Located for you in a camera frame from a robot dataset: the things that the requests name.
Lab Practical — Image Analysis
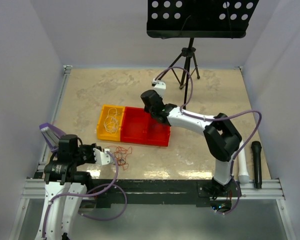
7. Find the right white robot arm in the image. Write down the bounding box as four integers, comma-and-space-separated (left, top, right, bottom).
140, 89, 242, 197

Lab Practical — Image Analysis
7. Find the red double compartment bin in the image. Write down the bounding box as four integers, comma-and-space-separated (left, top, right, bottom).
120, 106, 171, 147

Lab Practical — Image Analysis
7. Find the black cylinder post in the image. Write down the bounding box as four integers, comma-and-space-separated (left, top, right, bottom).
251, 141, 263, 190

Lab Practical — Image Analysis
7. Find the yellow plastic bin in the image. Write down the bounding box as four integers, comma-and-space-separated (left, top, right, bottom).
96, 104, 126, 142

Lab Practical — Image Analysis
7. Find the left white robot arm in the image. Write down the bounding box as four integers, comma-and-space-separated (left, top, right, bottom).
35, 134, 102, 240

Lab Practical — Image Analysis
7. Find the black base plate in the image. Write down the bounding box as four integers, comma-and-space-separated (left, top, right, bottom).
88, 179, 242, 210

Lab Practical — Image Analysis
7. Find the purple wire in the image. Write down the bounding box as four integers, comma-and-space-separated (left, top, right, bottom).
150, 122, 169, 132

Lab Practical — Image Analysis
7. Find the aluminium front rail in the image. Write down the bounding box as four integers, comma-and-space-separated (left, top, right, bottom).
21, 178, 285, 200

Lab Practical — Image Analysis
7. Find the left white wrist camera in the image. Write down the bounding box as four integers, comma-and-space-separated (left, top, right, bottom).
93, 148, 114, 166

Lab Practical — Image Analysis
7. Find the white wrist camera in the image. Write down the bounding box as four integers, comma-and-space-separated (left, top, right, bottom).
93, 148, 114, 166
151, 79, 167, 98

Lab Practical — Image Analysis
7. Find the aluminium rail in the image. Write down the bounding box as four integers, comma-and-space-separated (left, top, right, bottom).
21, 178, 285, 200
34, 65, 73, 179

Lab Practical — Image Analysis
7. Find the aluminium left rail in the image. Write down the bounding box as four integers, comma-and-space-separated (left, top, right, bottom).
34, 65, 73, 179

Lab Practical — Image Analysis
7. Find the white wire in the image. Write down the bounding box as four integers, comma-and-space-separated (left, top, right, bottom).
102, 106, 123, 133

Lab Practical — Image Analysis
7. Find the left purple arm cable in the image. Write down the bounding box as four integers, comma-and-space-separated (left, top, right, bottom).
41, 150, 128, 238

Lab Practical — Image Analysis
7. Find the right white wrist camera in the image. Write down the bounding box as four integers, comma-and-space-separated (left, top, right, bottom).
151, 79, 167, 98

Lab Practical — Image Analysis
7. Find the white cylinder post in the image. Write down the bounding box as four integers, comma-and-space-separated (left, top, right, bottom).
237, 140, 250, 185

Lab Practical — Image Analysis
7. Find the black music stand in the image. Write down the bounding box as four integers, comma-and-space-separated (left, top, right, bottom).
146, 0, 261, 112

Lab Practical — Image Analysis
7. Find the coloured wire bundle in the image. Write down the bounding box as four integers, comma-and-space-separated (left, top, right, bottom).
105, 145, 133, 172

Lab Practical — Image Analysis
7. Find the purple holder block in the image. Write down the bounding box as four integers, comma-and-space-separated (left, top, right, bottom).
39, 122, 66, 153

